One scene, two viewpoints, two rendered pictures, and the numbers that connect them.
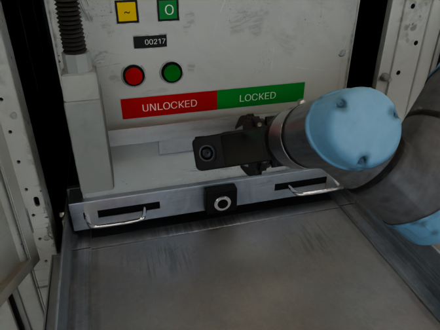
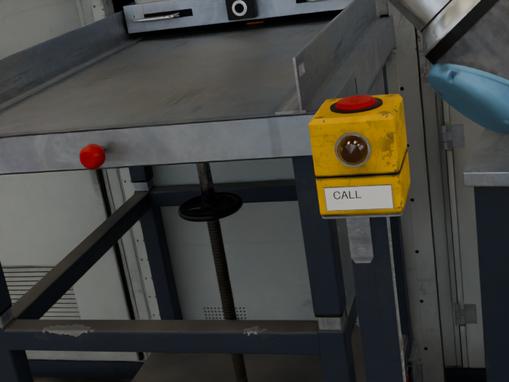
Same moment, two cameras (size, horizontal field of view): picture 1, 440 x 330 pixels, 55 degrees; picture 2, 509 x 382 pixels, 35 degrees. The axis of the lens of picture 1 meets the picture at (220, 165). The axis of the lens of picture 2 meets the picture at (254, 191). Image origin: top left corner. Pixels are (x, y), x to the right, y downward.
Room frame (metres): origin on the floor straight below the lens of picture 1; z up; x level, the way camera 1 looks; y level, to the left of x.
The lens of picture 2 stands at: (-0.80, -0.93, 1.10)
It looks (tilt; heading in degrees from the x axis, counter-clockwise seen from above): 19 degrees down; 34
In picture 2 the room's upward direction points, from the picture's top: 9 degrees counter-clockwise
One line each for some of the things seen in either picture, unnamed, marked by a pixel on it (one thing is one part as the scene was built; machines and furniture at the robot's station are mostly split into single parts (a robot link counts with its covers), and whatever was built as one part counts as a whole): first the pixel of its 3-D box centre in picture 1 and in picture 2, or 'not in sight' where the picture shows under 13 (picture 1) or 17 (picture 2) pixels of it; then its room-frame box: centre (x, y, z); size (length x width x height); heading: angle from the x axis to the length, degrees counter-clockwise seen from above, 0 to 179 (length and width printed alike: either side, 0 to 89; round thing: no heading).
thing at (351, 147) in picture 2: not in sight; (351, 151); (-0.15, -0.61, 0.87); 0.03 x 0.01 x 0.03; 105
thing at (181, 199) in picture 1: (215, 188); (246, 4); (0.69, 0.01, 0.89); 0.54 x 0.05 x 0.06; 105
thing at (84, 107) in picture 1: (89, 128); not in sight; (0.55, 0.19, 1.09); 0.08 x 0.05 x 0.17; 15
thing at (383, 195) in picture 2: not in sight; (361, 154); (-0.11, -0.60, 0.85); 0.08 x 0.08 x 0.10; 15
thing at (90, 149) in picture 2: not in sight; (95, 154); (-0.04, -0.19, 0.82); 0.04 x 0.03 x 0.03; 15
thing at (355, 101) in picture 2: not in sight; (356, 108); (-0.11, -0.60, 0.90); 0.04 x 0.04 x 0.02
